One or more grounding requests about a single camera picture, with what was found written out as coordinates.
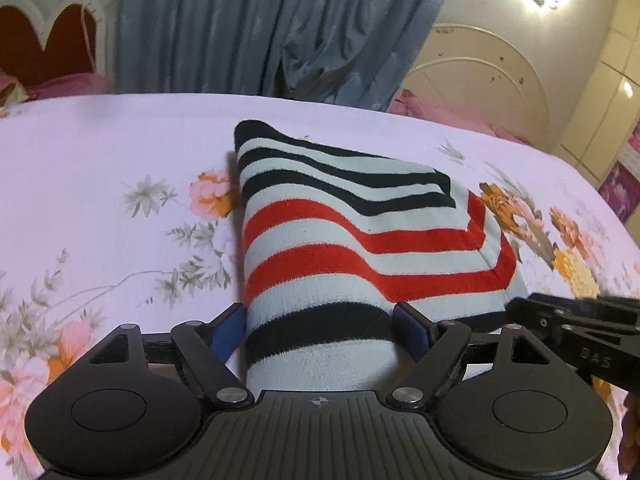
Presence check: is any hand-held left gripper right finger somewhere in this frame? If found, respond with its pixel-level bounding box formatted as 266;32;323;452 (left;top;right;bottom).
386;301;552;409

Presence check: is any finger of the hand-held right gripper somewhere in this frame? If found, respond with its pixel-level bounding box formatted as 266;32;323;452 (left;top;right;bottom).
528;292;640;314
504;297;567;344

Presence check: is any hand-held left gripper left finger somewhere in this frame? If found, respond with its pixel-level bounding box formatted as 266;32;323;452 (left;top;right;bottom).
89;303;254;412

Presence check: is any red black white striped shirt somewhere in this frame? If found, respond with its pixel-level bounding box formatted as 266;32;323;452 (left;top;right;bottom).
233;119;531;396

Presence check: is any person's right forearm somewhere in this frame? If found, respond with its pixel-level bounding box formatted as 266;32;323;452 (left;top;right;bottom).
617;394;640;477

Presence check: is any pink floral bed sheet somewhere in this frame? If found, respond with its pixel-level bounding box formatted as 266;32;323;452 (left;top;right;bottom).
0;91;640;480

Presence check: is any pink blanket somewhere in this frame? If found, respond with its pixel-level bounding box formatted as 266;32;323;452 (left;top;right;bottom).
389;88;532;146

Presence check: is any cream wardrobe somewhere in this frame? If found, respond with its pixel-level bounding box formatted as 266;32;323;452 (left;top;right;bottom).
550;0;640;188

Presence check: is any white arched headboard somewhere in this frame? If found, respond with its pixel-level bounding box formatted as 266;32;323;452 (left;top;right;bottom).
400;22;552;147

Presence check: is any magenta pillow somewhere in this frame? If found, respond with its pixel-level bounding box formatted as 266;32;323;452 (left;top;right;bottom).
0;71;114;103

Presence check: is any grey blue curtain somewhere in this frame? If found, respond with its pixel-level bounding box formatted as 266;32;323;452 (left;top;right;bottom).
114;0;462;113

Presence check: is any floral pillow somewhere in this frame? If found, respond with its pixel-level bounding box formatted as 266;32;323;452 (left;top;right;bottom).
0;76;30;110

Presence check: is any white headboard with red panels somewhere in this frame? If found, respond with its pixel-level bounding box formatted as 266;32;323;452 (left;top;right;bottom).
0;0;109;92

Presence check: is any purple wall poster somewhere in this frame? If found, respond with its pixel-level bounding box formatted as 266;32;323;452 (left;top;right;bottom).
597;119;640;223

